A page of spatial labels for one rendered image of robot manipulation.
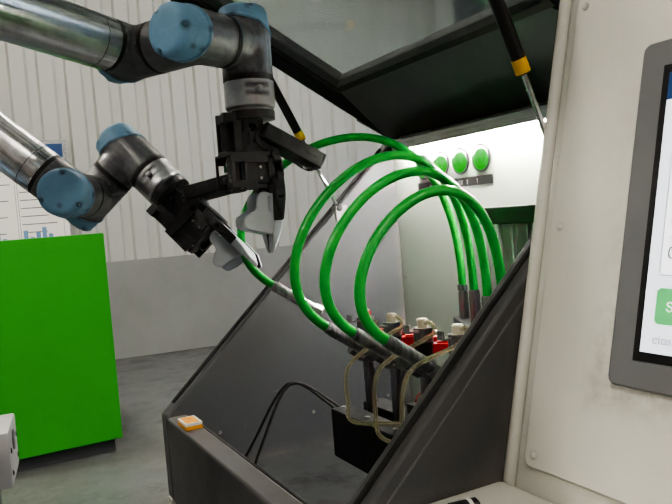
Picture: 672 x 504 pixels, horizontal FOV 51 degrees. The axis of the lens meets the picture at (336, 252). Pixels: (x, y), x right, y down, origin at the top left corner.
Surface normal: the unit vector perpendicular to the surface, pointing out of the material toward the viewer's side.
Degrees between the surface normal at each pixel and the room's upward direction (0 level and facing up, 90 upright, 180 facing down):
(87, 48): 134
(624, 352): 76
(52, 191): 90
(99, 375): 90
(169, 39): 90
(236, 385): 90
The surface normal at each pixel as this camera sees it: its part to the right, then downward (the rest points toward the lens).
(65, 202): 0.04, 0.04
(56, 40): 0.59, 0.68
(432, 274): -0.88, 0.09
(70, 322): 0.48, 0.01
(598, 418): -0.87, -0.14
